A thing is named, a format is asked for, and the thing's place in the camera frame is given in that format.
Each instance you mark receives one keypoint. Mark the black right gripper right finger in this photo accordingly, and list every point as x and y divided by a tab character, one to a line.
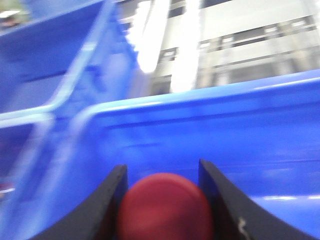
235	215

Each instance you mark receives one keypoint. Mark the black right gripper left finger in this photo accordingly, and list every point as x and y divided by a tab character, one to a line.
95	217

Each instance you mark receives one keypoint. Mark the red mushroom push button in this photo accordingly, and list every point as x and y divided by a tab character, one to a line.
164	206

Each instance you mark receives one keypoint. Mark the right blue plastic bin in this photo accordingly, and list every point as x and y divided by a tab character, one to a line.
264	135

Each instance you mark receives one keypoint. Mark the blue plastic bin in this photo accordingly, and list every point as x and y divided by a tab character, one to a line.
264	135
50	70

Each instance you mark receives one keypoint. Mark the left blue plastic bin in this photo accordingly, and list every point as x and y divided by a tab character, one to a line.
50	70

